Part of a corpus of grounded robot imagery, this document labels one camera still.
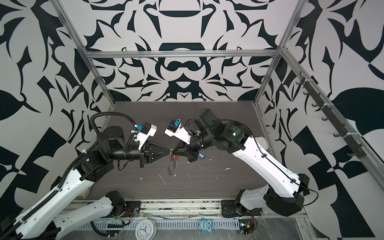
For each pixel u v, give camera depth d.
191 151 0.50
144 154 0.49
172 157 0.57
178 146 0.53
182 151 0.55
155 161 0.54
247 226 0.71
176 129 0.48
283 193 0.39
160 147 0.55
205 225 0.69
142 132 0.50
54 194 0.40
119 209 0.66
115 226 0.73
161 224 0.71
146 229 0.66
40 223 0.39
